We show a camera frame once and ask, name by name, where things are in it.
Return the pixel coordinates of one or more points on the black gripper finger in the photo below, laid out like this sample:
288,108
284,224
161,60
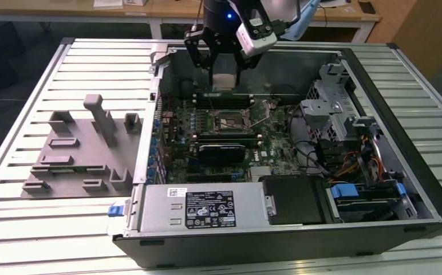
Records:
249,61
197,48

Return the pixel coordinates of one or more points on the silver square CPU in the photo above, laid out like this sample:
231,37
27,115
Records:
223,81

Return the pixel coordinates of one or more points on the metal locking lever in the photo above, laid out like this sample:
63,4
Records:
261,118
209,101

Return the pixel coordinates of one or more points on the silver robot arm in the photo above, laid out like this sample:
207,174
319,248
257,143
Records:
277,8

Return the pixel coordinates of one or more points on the CPU socket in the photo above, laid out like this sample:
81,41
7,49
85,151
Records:
229,121

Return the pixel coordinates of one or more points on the black round speaker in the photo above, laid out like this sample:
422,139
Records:
185,86

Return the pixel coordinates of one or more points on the RAM slot black clips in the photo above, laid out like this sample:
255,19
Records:
224,140
223,105
224,135
223,99

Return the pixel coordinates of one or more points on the white box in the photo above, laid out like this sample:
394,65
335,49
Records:
135,2
108,3

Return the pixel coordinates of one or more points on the metal drive cage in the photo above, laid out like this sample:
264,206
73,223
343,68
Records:
320,111

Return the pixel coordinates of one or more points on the green motherboard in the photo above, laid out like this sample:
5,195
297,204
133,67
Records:
277,146

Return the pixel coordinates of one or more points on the black graphics card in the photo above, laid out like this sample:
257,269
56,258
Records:
220,154

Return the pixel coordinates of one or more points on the black phone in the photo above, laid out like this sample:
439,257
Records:
367,7

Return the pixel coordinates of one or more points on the small silver heatsink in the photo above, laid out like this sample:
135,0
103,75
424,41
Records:
260,173

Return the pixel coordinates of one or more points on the grey parts rack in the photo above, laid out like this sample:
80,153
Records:
91,137

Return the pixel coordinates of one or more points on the black expansion slot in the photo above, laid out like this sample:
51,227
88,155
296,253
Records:
209,178

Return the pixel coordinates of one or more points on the wooden desk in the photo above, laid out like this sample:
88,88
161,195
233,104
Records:
33,11

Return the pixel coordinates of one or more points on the wooden cabinet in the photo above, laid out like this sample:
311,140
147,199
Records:
427,34

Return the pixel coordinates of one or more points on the black plastic shroud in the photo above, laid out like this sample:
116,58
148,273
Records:
293,200

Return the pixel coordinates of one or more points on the blue disk carrier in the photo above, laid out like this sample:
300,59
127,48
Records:
343,191

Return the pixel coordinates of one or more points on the green RAM stick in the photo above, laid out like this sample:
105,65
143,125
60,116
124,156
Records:
75,170

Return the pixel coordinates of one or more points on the silver power supply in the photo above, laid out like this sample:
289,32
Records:
159,206

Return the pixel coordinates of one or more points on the blue plastic tab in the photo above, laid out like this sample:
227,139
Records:
399,190

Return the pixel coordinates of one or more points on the blue case latch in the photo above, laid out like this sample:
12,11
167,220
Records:
115,210

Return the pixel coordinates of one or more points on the black PC case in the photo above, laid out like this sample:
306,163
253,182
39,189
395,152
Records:
243,252

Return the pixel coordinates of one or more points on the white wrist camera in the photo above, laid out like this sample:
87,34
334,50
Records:
255,40

